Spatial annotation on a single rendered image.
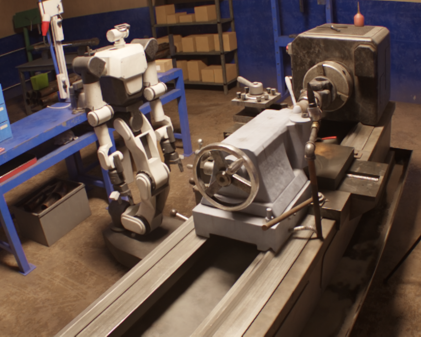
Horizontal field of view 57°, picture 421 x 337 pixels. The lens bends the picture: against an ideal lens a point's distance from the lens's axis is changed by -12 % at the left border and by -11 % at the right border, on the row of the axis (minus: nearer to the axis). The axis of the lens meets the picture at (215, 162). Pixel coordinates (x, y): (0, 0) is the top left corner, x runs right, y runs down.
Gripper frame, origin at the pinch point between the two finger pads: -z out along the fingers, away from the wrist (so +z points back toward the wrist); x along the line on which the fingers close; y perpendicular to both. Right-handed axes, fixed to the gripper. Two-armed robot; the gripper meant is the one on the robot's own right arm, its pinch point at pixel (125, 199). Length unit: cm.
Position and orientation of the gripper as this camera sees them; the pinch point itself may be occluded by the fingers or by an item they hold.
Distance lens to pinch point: 242.3
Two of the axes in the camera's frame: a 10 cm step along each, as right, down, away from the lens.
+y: 5.7, -3.9, 7.2
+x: 7.8, -0.2, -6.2
